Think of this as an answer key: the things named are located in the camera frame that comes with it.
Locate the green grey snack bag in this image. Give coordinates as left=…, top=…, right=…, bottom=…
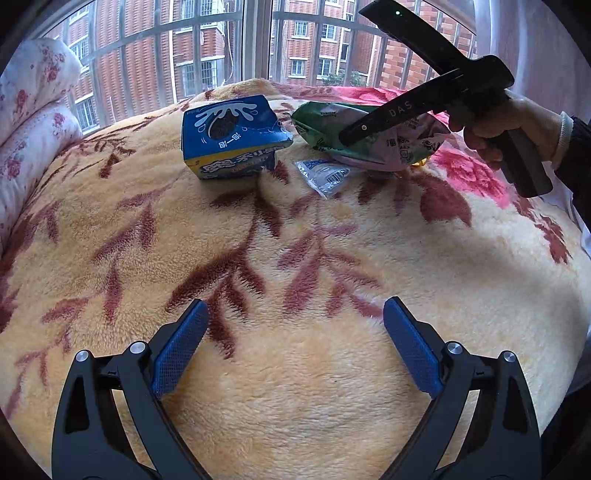
left=290, top=101, right=454, bottom=173

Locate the metal window security grille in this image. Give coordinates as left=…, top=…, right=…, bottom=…
left=36, top=0, right=479, bottom=135

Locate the pale sheer curtain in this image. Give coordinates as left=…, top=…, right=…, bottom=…
left=475, top=1, right=590, bottom=121

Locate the right hand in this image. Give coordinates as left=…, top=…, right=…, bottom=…
left=449, top=93, right=562, bottom=170

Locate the rolled white floral quilt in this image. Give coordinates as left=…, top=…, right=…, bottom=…
left=1, top=38, right=82, bottom=244

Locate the clear plastic wrapper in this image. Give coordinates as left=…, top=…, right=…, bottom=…
left=294, top=159, right=363, bottom=199

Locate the blue yellow cookie box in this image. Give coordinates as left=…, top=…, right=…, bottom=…
left=180, top=95, right=293, bottom=180

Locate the yellow floral fleece blanket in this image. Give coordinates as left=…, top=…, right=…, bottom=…
left=1, top=104, right=590, bottom=479

